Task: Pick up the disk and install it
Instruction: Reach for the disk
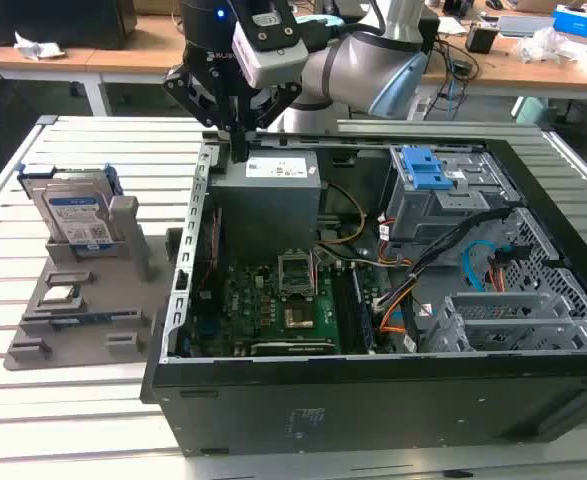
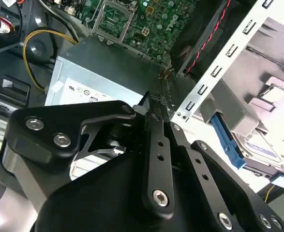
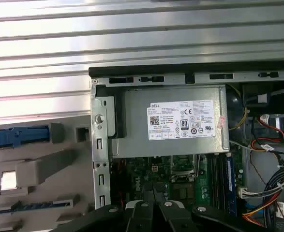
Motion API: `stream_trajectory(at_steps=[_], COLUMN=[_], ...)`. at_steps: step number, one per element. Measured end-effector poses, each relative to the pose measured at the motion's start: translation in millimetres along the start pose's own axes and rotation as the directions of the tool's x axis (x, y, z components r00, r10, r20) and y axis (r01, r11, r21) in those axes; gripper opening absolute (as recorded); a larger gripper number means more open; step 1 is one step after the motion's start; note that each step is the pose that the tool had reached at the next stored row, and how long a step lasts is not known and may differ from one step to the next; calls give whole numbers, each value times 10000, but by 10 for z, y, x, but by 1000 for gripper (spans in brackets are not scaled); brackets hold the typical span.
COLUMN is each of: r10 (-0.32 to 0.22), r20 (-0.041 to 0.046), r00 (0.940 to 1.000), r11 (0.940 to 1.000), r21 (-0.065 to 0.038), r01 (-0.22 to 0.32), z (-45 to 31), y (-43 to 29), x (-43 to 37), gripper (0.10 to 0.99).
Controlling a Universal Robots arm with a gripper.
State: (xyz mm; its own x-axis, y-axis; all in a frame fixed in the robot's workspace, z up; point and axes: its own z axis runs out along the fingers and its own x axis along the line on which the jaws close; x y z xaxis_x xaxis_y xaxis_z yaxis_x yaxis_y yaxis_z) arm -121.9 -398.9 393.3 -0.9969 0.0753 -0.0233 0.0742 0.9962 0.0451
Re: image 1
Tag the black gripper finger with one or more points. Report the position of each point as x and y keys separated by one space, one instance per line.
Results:
x=188 y=92
x=280 y=102

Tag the hard disk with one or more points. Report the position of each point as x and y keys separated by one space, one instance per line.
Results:
x=78 y=215

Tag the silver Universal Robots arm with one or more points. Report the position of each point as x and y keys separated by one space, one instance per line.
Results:
x=353 y=65

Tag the grey metal disk bay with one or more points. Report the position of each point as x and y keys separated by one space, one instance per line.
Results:
x=423 y=215

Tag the wooden desk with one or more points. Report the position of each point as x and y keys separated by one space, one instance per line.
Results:
x=133 y=60

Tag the grey power supply unit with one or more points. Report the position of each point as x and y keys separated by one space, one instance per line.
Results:
x=263 y=210

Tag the large black box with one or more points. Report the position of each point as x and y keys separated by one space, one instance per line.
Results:
x=48 y=22

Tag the crumpled white paper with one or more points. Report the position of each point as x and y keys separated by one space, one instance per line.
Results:
x=38 y=47

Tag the black speaker box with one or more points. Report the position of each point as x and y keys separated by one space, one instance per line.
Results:
x=430 y=32

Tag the locking lever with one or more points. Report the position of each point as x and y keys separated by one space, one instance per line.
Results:
x=315 y=275

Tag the green motherboard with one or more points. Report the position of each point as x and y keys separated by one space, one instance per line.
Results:
x=253 y=310

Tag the small black box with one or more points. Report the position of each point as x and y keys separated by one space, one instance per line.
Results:
x=480 y=39

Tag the CPU socket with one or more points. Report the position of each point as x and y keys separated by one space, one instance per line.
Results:
x=298 y=318

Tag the grey parts rack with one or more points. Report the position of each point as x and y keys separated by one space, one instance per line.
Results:
x=103 y=295

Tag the installed RAM stick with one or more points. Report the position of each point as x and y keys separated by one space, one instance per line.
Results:
x=363 y=310

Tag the RAM stick on rack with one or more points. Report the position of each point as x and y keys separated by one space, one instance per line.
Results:
x=98 y=316

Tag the silver CPU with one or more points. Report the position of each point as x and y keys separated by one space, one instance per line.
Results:
x=58 y=296

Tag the black graphics card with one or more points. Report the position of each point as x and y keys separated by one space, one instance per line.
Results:
x=293 y=347

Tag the grey flat box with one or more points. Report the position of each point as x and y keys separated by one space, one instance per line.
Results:
x=523 y=26

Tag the clear plastic bag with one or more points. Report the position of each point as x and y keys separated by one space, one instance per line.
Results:
x=548 y=45

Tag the silver perforated drive cage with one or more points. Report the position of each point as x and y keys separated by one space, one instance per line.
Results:
x=503 y=320

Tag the blue cardboard box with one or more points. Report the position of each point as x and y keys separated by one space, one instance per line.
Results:
x=583 y=20

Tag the black open PC case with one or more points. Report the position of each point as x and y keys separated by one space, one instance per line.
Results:
x=373 y=410

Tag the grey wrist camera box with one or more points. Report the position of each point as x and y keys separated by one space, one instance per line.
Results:
x=273 y=60

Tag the blue plastic bay bracket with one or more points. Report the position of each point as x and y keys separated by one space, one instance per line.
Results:
x=425 y=167

